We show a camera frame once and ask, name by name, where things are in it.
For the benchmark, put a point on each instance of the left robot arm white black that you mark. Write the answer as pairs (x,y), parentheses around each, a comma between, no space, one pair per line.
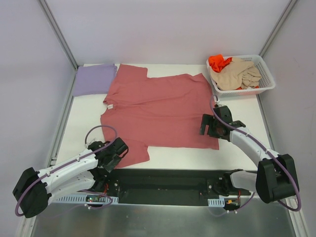
(36,190)

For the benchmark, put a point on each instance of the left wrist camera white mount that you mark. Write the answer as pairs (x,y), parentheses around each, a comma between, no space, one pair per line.
(92,145)

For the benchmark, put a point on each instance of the white plastic basket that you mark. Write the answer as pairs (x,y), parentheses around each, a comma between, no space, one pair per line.
(267,81)

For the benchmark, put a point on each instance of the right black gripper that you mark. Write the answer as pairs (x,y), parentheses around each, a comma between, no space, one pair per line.
(207,125)

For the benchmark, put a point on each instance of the white cable duct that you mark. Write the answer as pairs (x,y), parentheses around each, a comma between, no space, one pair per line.
(86,198)
(222,202)

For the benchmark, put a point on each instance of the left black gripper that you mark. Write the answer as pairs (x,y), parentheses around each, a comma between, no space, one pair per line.
(116,153)

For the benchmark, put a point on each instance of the right white cable duct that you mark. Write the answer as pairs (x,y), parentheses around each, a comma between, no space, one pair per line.
(222,202)

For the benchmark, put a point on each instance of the pink t shirt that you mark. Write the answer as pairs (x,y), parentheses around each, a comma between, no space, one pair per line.
(159,112)

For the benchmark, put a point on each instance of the orange t shirt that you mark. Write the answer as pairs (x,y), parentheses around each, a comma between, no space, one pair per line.
(218,62)

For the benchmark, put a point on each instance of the right aluminium frame post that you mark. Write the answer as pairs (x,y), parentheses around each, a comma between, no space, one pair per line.
(278,26)

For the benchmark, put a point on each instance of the aluminium frame post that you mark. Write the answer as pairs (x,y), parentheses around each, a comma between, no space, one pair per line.
(278,26)
(58,33)

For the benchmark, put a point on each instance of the left aluminium frame post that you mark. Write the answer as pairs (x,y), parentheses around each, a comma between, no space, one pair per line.
(58,33)

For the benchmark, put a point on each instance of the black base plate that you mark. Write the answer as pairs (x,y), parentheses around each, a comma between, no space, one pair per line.
(165,187)

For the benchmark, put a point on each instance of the left white cable duct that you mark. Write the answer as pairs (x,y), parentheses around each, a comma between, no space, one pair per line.
(86,198)

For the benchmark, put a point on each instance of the beige t shirt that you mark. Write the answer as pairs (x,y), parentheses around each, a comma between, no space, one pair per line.
(237,74)

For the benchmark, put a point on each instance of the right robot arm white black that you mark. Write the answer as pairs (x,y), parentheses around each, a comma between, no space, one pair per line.
(275,178)

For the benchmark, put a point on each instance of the folded purple t shirt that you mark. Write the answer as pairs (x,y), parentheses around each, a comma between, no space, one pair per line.
(92,80)

